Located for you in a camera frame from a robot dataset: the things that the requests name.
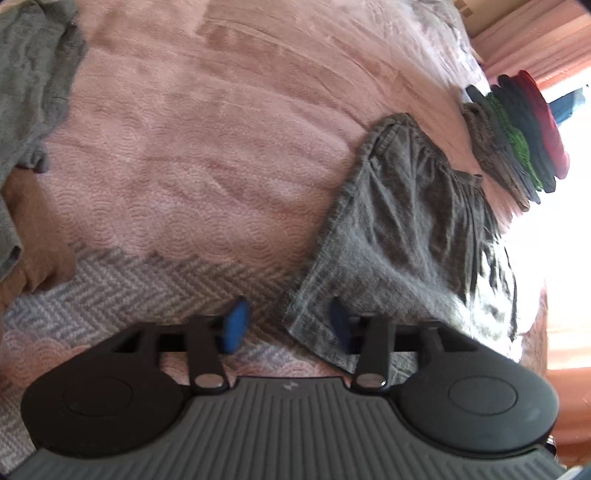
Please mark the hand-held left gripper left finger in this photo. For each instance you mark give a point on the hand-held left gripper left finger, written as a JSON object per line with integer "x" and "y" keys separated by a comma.
{"x": 235, "y": 325}

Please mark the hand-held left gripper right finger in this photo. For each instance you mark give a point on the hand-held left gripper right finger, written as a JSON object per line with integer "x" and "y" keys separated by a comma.
{"x": 339, "y": 323}

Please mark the grey woven shorts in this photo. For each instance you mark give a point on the grey woven shorts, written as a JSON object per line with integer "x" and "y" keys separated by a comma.
{"x": 406, "y": 221}

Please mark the stack of folded clothes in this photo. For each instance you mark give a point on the stack of folded clothes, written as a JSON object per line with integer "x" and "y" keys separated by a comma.
{"x": 521, "y": 138}

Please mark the pink grey bedspread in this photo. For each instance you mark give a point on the pink grey bedspread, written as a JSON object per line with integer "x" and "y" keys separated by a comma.
{"x": 207, "y": 138}

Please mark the brown garment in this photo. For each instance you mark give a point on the brown garment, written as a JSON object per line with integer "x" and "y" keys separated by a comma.
{"x": 37, "y": 240}

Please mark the blue cloth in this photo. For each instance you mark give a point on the blue cloth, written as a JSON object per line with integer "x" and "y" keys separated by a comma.
{"x": 570, "y": 106}

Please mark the grey knit garment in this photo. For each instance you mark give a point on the grey knit garment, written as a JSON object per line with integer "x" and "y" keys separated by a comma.
{"x": 32, "y": 69}

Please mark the pink curtain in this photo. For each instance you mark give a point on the pink curtain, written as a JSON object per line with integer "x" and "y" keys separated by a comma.
{"x": 531, "y": 37}

